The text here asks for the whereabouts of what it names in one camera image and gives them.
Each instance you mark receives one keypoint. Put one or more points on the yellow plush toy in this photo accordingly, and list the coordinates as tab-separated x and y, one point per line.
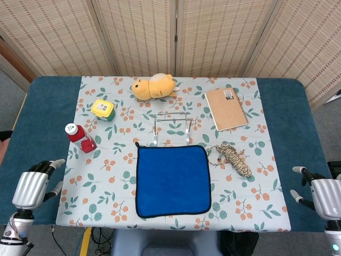
152	88

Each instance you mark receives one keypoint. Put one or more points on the brown wooden door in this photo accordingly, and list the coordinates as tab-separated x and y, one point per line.
10	58

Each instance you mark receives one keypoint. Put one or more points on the white object on floor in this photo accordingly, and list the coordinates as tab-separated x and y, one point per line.
336	97

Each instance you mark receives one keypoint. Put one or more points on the green jar with yellow lid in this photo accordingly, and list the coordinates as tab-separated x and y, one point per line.
102	108

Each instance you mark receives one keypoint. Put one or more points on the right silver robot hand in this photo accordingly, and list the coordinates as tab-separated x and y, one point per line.
327	197

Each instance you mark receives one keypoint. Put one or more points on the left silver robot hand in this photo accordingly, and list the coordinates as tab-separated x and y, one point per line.
28	188

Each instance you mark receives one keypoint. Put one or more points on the yellow strip on floor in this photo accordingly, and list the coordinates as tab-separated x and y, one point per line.
85	241

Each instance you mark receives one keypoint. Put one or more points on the black bag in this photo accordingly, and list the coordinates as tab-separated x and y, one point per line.
239	244

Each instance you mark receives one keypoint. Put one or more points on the bamboo folding screen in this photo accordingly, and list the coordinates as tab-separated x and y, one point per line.
133	40

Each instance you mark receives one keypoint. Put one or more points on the red bottle with white cap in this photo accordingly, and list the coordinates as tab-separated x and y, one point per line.
80	138

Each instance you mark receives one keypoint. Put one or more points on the brown spiral notebook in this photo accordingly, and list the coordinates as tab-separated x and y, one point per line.
226	109

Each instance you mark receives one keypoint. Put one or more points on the floral tablecloth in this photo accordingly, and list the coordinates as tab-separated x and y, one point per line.
106	186

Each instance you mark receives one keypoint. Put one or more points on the black object beside table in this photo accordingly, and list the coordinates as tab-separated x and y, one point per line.
5	135

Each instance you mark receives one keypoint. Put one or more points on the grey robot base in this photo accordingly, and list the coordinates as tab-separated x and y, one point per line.
165	242

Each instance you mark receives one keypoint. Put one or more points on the blue cloth with black trim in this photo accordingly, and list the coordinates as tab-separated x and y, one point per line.
173	181

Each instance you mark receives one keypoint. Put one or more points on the teal table cover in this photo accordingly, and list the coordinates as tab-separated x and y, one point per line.
40	106

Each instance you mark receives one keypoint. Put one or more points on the black box on floor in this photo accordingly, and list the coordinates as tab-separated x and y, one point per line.
334	168

